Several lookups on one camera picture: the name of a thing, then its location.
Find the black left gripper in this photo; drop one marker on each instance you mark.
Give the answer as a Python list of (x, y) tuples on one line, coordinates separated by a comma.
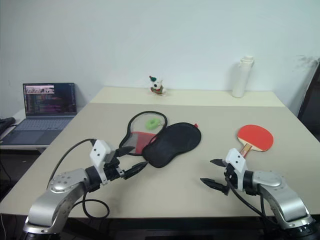
[(113, 172)]

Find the white water bottle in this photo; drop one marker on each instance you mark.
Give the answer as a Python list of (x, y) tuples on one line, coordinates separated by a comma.
[(240, 77)]

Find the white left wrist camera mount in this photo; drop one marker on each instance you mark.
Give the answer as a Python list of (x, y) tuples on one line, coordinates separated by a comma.
[(100, 152)]

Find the green fluffy pompom charm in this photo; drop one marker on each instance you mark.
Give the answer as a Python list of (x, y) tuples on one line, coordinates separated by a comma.
[(152, 124)]

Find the red ping pong paddle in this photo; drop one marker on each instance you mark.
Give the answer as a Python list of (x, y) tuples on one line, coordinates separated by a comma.
[(255, 136)]

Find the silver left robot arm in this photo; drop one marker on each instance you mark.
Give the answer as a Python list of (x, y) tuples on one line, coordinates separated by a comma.
[(62, 190)]

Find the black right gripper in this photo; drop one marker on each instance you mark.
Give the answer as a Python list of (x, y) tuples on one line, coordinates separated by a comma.
[(231, 180)]

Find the white plush dog toy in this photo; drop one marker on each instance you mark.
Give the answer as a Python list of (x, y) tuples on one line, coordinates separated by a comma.
[(157, 86)]

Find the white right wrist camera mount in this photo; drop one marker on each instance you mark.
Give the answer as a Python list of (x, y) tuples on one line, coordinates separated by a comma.
[(237, 160)]

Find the grey open laptop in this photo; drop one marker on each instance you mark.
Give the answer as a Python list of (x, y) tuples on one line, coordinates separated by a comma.
[(50, 100)]

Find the black red paddle case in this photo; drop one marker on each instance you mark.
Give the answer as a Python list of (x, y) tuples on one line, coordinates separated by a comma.
[(172, 142)]

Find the white side table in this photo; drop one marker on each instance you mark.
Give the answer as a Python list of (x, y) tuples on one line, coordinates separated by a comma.
[(25, 148)]

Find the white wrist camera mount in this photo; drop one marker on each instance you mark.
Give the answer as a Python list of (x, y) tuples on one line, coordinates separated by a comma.
[(237, 160), (100, 152)]

